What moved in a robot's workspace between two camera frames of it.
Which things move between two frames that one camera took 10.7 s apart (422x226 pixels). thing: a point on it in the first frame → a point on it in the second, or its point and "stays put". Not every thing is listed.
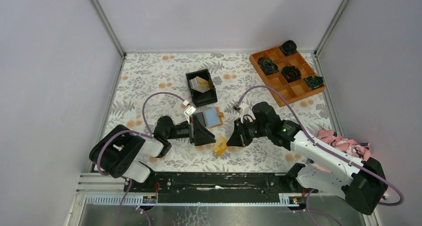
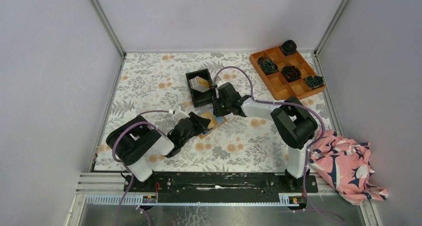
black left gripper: [197, 134] → [202, 122]
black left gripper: [217, 112] stays put
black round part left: [268, 66] stays put
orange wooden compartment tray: [293, 76] stays put
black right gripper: [239, 138] → [217, 111]
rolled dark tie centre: [291, 73] stays put
